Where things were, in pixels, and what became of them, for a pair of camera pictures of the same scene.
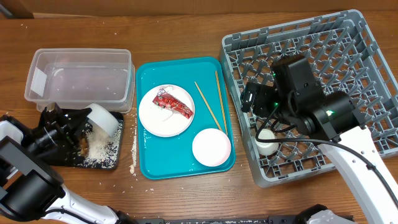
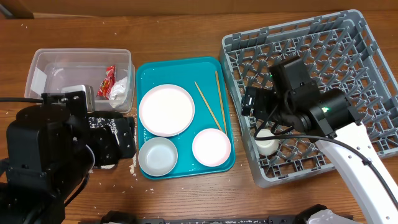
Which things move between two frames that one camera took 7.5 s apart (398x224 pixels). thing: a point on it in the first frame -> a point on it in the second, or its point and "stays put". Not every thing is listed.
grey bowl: [102, 119] -> [158, 156]
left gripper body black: [51, 136] -> [91, 152]
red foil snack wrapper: [168, 101] -> [104, 88]
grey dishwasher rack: [347, 57] stays put
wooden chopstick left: [208, 106] stays put
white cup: [266, 148] stays put
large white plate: [161, 122] stays put
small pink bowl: [211, 147] stays put
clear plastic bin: [82, 78] stays put
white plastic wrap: [162, 114] -> [118, 93]
